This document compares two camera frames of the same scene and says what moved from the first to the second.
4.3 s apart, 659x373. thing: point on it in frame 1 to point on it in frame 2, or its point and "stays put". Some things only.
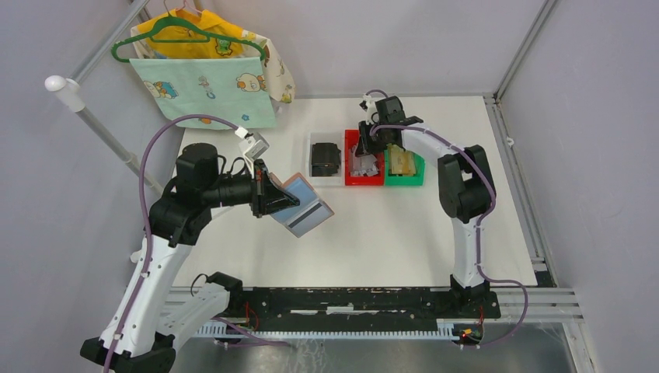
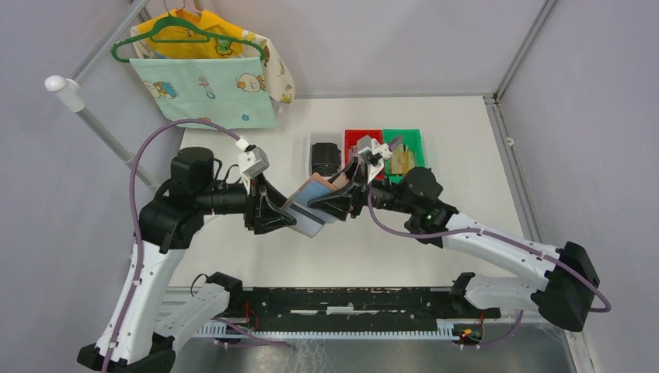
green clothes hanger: x=151 y=35 stays put
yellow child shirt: x=214 y=49 stays put
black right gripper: x=364 y=146 to x=339 y=203
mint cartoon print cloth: x=235 y=90 stays put
